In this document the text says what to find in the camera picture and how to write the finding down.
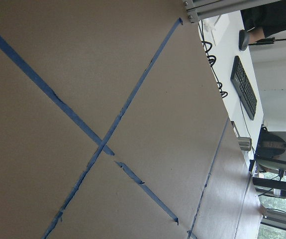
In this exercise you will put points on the black keyboard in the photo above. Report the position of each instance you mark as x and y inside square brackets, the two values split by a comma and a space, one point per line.
[243, 87]

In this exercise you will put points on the black computer mouse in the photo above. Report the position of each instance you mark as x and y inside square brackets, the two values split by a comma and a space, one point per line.
[244, 39]

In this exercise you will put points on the aluminium frame post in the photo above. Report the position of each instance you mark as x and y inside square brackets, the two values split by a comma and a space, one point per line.
[201, 9]

